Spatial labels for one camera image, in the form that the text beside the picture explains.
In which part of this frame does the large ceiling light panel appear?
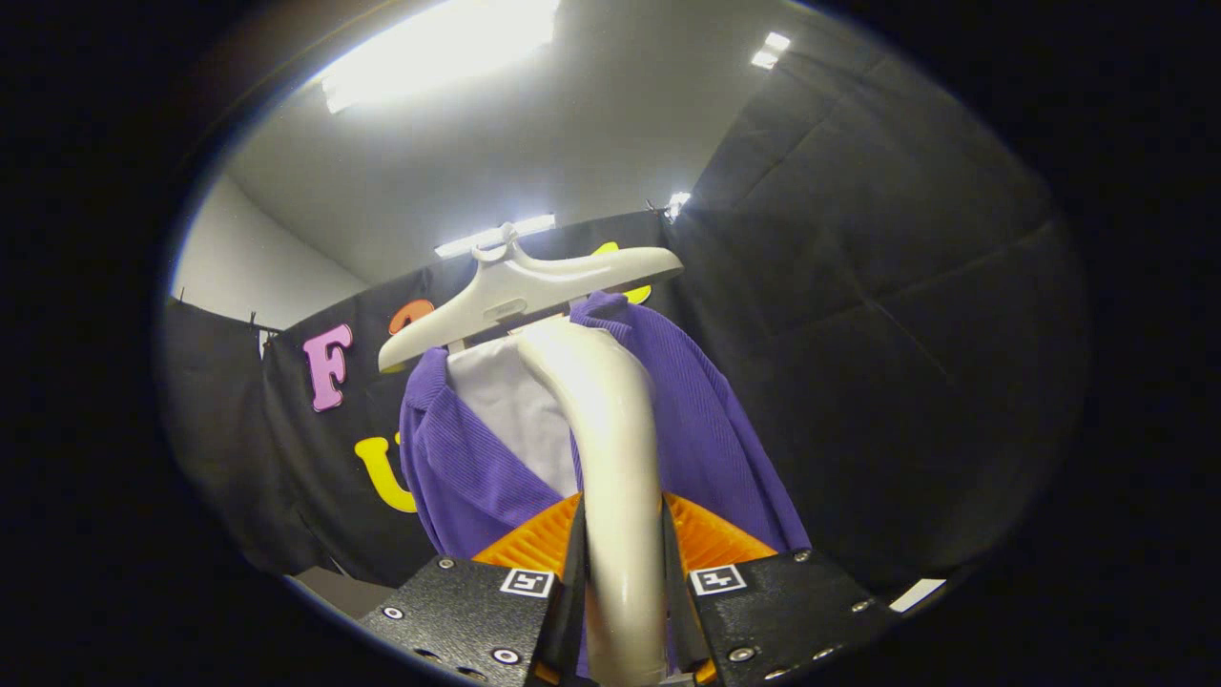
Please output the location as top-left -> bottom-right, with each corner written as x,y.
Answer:
320,0 -> 564,115

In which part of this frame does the white padded garment form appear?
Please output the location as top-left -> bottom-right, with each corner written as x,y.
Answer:
446,336 -> 582,500

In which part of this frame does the small square ceiling light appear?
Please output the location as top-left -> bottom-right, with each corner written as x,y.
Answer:
750,31 -> 794,72

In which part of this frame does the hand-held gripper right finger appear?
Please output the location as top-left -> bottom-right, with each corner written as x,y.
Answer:
662,491 -> 903,686

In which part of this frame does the white garment steamer head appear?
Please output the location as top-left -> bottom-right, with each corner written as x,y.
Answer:
515,318 -> 669,687

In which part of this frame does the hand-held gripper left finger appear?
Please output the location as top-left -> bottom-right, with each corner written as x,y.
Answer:
358,493 -> 585,687

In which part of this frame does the white clothes hanger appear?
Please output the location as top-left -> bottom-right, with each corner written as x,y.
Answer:
378,222 -> 686,375

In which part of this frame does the grey drawer cabinet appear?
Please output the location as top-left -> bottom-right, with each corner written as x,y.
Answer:
291,566 -> 398,621

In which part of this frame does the purple corduroy jacket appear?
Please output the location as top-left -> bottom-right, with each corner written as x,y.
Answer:
399,291 -> 813,680

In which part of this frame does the white paper sheet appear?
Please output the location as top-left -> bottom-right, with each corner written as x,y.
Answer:
889,578 -> 948,614

